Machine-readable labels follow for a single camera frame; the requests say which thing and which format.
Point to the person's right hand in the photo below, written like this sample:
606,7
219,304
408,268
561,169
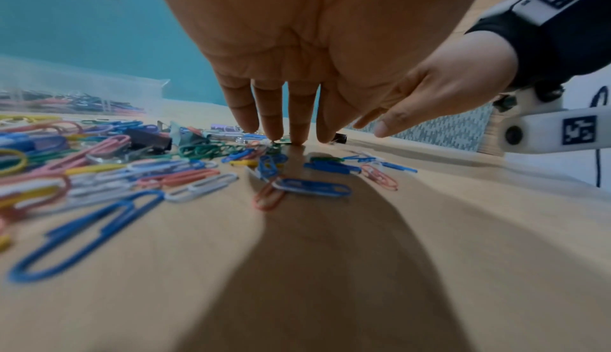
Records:
458,78

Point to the person's left hand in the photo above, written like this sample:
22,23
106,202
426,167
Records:
305,22

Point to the person's right forearm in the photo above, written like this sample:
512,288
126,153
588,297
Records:
563,48

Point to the grey patterned mat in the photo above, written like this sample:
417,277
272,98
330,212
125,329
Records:
444,131

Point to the small black binder clip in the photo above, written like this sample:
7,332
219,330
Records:
341,138

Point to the purple binder clip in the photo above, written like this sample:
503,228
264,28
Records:
225,128

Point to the teal binder clip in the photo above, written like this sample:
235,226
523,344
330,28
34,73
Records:
184,135

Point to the pile of colourful paper clips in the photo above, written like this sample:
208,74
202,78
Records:
119,177

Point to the clear plastic organizer box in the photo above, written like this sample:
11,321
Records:
71,90

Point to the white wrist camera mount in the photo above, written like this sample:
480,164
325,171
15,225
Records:
539,133

